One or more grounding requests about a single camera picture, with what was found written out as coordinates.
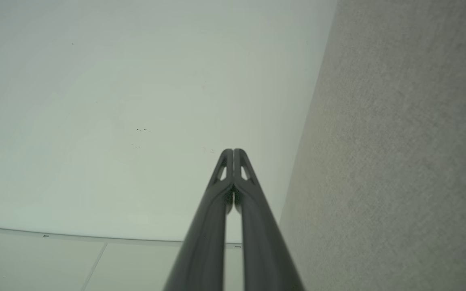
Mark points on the grey fabric sofa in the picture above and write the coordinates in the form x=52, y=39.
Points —
x=399, y=153

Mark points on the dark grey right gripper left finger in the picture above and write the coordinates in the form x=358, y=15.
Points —
x=204, y=242

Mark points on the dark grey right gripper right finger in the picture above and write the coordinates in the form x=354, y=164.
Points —
x=265, y=250

